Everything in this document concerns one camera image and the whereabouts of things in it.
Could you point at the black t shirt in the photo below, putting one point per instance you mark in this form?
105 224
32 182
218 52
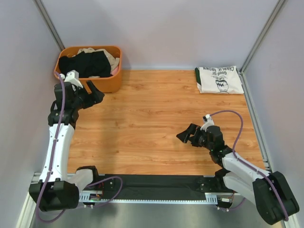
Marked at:
86 64

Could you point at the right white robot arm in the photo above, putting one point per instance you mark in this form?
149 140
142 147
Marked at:
268 191

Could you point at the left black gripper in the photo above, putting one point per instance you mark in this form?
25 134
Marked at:
95 97

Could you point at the aluminium corner post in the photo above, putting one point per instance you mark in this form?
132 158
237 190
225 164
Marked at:
47 20
262 35

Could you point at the left aluminium corner post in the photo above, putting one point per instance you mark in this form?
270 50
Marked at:
47 20

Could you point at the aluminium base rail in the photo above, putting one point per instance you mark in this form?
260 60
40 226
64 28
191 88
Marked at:
93 195

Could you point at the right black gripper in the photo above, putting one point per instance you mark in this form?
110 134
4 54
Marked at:
192 130

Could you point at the black base cloth strip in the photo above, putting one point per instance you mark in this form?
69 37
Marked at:
159 187

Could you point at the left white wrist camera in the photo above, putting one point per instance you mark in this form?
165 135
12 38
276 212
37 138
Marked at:
72 77

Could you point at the pink garment in basket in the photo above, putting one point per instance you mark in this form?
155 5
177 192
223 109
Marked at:
115 71

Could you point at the orange plastic basket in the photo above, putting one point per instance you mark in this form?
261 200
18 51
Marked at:
105 84

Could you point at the folded white printed t shirt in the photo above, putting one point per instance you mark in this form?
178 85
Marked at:
222 80

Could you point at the right aluminium corner post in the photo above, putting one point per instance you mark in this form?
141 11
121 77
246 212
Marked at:
262 35

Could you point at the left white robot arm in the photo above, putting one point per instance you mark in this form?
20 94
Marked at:
54 190

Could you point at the beige shirt in basket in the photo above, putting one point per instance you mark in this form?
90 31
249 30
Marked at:
114 61

